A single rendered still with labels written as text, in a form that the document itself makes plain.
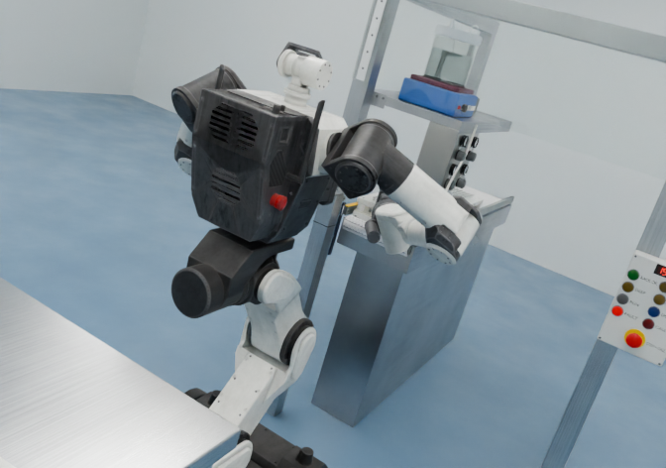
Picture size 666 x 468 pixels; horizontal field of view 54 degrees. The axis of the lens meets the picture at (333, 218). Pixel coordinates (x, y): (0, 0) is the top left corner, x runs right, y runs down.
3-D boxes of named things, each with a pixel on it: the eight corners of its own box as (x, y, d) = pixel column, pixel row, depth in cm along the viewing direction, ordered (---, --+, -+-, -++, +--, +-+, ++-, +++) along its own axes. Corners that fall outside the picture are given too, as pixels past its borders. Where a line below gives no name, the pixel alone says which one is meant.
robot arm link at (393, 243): (399, 198, 175) (405, 210, 164) (409, 234, 178) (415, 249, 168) (360, 210, 176) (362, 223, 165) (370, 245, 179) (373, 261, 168)
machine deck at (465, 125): (458, 134, 201) (462, 121, 200) (355, 98, 217) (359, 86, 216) (508, 131, 255) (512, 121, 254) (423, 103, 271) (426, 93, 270)
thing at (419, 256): (406, 274, 221) (414, 247, 218) (336, 242, 233) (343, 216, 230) (504, 222, 333) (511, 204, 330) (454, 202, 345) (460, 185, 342)
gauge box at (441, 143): (440, 190, 207) (460, 131, 201) (410, 179, 211) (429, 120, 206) (461, 184, 226) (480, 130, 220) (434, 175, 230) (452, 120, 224)
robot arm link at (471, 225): (435, 226, 164) (493, 236, 148) (413, 259, 161) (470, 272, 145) (411, 199, 159) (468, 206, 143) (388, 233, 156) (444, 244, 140)
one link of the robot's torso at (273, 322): (296, 376, 186) (252, 304, 148) (249, 348, 194) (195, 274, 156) (324, 332, 192) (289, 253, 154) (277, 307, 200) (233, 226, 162)
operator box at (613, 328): (661, 367, 170) (703, 279, 163) (596, 338, 177) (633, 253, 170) (662, 360, 176) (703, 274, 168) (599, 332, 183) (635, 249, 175)
